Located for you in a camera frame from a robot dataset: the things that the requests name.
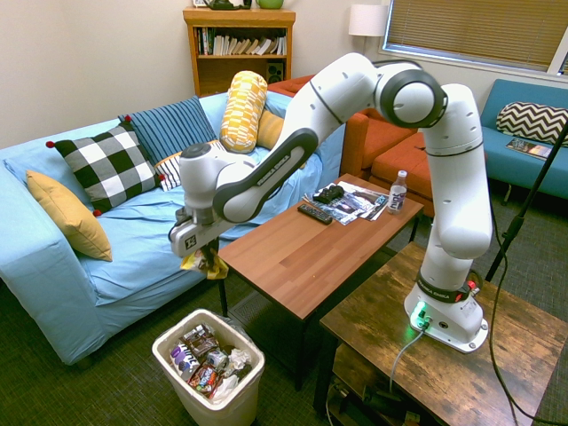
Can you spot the floor vent grate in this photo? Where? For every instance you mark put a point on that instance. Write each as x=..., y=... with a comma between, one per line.
x=246, y=308

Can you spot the brown chocolate wrapper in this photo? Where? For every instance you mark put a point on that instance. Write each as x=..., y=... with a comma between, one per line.
x=199, y=341

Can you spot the reddish wood coffee table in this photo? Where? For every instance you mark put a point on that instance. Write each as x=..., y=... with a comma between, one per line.
x=306, y=262

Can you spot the white shade floor lamp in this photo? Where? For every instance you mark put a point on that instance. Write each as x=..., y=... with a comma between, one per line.
x=367, y=20

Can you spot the black white chevron pillow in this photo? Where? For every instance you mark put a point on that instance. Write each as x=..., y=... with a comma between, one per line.
x=530, y=122

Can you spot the wooden bookshelf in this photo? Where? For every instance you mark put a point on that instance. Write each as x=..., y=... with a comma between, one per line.
x=239, y=71

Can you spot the black game controller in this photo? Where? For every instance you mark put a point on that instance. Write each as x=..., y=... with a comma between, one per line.
x=329, y=194

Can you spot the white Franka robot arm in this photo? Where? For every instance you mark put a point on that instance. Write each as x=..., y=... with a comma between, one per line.
x=457, y=186

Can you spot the rustic dark wood table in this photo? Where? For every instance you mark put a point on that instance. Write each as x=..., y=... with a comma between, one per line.
x=444, y=381

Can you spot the blue striped pillow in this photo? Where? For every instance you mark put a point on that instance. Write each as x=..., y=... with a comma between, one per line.
x=173, y=126

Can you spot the white navy striped pillow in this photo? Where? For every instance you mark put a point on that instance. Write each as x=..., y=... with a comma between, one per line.
x=171, y=171

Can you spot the dark cover magazine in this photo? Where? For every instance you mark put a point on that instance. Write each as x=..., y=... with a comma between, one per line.
x=528, y=148

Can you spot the purple label empty bottle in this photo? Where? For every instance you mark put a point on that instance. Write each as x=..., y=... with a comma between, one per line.
x=184, y=361

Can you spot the black TV remote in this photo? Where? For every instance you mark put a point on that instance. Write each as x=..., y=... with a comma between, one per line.
x=315, y=213

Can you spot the black object on shelf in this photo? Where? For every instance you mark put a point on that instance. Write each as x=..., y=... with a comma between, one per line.
x=228, y=4

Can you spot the orange ottoman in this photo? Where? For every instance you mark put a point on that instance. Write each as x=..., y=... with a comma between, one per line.
x=399, y=164

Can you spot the window with wooden blinds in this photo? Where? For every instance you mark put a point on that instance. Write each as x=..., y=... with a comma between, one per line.
x=470, y=26

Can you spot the glossy magazines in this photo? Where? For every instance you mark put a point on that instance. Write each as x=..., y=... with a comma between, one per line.
x=359, y=202

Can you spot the black tripod stand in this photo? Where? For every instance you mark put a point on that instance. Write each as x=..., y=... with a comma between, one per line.
x=519, y=222

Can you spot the white plastic trash bin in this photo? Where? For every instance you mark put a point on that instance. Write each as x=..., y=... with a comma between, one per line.
x=231, y=399

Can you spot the orange armchair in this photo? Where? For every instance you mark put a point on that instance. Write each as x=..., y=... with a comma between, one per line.
x=386, y=133

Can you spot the black device under table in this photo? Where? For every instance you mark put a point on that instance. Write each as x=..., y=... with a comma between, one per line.
x=381, y=399

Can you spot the yellow patterned bolster pillow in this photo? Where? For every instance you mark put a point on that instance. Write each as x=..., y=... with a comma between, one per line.
x=243, y=111

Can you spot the clear water bottle purple label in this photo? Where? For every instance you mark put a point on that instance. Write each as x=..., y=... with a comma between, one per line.
x=398, y=195

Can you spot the silver can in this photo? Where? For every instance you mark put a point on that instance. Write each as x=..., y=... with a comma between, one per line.
x=217, y=359

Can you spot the yellow chip bag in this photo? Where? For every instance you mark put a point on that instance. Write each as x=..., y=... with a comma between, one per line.
x=217, y=268

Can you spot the red snack wrapper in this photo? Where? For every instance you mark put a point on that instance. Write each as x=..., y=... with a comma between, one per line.
x=205, y=379

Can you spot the black white checked pillow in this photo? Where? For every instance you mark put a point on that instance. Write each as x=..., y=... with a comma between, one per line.
x=111, y=164

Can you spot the row of books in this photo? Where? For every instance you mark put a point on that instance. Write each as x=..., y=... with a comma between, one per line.
x=242, y=44

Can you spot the light blue sofa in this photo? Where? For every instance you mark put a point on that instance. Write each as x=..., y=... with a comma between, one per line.
x=133, y=231

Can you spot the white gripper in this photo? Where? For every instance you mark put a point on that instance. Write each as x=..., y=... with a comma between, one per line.
x=191, y=239

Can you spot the crumpled white paper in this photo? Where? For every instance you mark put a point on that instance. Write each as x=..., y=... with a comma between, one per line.
x=239, y=358

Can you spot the orange striped pillow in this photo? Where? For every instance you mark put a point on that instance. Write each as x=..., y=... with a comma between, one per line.
x=268, y=128

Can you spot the green bowl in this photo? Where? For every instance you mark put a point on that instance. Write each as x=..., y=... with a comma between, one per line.
x=270, y=3

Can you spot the mustard yellow pillow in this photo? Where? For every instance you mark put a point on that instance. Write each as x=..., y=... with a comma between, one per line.
x=71, y=217

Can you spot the teal sofa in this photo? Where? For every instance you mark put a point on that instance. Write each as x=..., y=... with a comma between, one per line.
x=519, y=164

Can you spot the black speaker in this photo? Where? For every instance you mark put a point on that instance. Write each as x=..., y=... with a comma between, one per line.
x=275, y=72

